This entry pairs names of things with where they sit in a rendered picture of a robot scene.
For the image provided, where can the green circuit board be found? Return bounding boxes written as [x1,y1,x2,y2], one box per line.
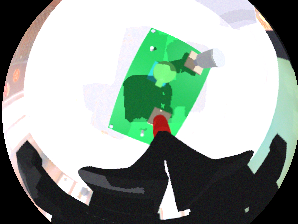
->
[108,28,226,144]

